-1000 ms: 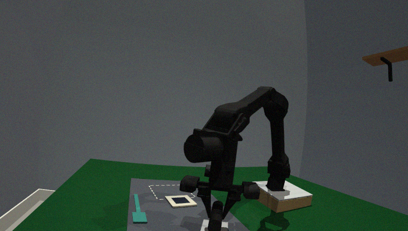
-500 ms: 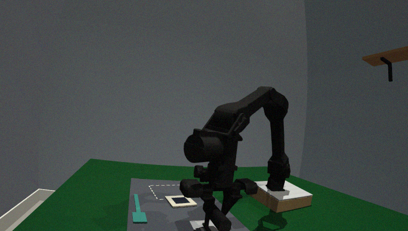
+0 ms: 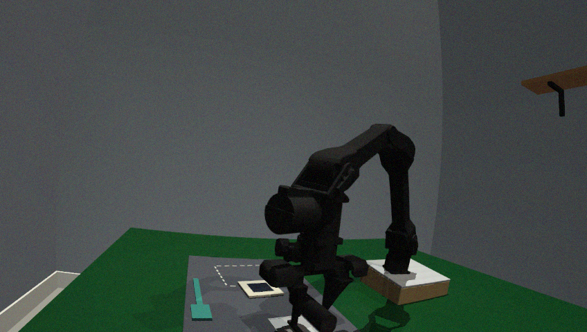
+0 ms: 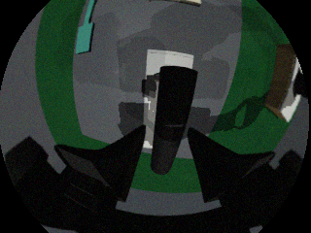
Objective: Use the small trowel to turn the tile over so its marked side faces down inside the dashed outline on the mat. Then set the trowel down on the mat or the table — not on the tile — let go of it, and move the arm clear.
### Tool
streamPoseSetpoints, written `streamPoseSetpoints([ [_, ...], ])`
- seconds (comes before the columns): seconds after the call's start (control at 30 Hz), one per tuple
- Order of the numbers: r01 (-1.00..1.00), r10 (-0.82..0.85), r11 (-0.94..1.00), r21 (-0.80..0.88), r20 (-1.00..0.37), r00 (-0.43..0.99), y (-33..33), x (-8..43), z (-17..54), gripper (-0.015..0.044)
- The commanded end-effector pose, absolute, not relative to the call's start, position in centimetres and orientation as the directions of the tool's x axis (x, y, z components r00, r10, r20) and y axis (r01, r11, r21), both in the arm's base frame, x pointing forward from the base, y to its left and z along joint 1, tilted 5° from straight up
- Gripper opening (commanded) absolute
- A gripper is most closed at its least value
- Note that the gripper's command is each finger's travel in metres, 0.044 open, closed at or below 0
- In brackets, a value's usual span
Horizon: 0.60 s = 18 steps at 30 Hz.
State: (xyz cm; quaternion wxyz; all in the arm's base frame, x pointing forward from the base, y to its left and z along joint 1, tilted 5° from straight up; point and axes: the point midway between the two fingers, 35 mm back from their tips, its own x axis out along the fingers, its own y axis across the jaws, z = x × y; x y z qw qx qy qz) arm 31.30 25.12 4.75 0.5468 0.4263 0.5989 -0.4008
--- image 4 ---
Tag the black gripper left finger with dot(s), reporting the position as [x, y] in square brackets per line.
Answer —
[114, 165]

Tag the cream square tile with dark center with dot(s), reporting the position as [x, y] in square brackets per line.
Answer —
[188, 1]

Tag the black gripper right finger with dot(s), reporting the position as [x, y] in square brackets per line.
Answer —
[219, 168]

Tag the grey rectangular mat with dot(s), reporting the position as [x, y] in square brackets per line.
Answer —
[109, 80]

